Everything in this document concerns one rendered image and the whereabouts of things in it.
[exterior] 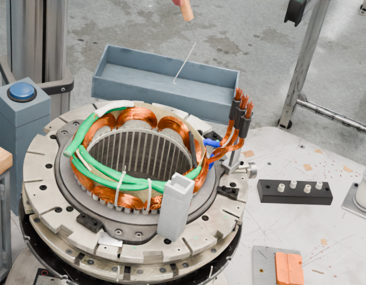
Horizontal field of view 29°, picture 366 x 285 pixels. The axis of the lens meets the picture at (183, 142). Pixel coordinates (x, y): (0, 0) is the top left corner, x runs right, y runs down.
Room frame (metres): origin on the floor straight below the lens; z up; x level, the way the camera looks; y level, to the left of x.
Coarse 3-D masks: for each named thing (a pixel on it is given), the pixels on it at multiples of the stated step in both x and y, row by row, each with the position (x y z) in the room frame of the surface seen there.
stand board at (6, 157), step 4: (0, 148) 0.75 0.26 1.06; (0, 152) 0.75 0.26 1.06; (4, 152) 0.75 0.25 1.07; (8, 152) 0.75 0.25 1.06; (0, 156) 0.74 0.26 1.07; (4, 156) 0.74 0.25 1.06; (8, 156) 0.74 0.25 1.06; (0, 160) 0.73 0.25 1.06; (4, 160) 0.73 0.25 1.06; (8, 160) 0.74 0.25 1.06; (0, 164) 0.72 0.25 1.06; (4, 164) 0.73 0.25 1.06; (8, 164) 0.74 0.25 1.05; (0, 168) 0.72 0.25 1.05; (4, 168) 0.73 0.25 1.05; (8, 168) 0.74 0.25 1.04; (0, 172) 0.72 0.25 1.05
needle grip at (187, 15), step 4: (184, 0) 1.00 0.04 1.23; (188, 0) 1.00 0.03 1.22; (184, 4) 1.00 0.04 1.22; (188, 4) 1.00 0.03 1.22; (180, 8) 1.00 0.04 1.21; (184, 8) 1.00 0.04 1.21; (188, 8) 1.00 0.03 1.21; (184, 12) 1.00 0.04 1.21; (188, 12) 1.00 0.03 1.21; (192, 12) 1.00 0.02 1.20; (184, 16) 1.00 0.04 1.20; (188, 16) 0.99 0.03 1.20; (192, 16) 1.00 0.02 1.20; (188, 20) 1.00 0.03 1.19
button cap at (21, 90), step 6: (18, 84) 0.94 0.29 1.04; (24, 84) 0.94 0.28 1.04; (12, 90) 0.92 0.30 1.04; (18, 90) 0.92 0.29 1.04; (24, 90) 0.92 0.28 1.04; (30, 90) 0.93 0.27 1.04; (12, 96) 0.91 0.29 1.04; (18, 96) 0.91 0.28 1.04; (24, 96) 0.91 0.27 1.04; (30, 96) 0.92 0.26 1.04
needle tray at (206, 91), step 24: (120, 48) 1.07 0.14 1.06; (96, 72) 0.98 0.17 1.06; (120, 72) 1.05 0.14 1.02; (144, 72) 1.07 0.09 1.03; (168, 72) 1.07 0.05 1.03; (192, 72) 1.07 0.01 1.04; (216, 72) 1.07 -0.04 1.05; (96, 96) 0.97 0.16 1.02; (120, 96) 0.97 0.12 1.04; (144, 96) 0.97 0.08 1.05; (168, 96) 0.97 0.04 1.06; (192, 96) 0.97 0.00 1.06; (216, 96) 1.04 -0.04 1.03; (216, 120) 0.96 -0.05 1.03
